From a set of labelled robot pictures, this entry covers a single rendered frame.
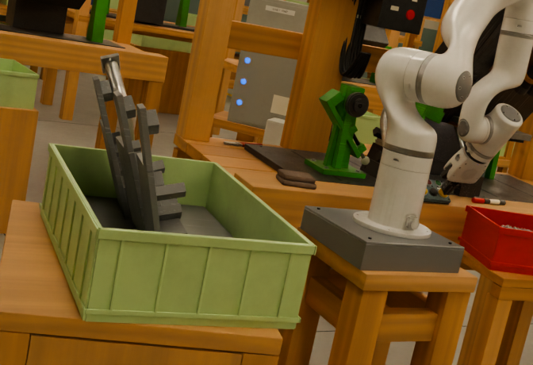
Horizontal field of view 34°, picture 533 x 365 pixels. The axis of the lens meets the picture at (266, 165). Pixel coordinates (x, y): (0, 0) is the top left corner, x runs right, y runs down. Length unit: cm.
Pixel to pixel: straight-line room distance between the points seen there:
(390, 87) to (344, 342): 59
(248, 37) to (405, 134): 104
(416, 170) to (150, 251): 75
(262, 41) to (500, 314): 120
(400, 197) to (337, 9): 107
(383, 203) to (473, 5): 51
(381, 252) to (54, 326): 75
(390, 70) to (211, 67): 89
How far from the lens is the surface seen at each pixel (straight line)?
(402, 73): 204
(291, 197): 232
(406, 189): 204
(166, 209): 171
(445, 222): 260
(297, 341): 221
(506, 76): 238
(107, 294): 155
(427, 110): 275
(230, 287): 160
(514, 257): 243
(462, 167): 247
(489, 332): 242
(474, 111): 234
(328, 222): 205
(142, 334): 159
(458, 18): 211
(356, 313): 196
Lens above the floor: 141
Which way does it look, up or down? 11 degrees down
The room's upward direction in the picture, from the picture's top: 12 degrees clockwise
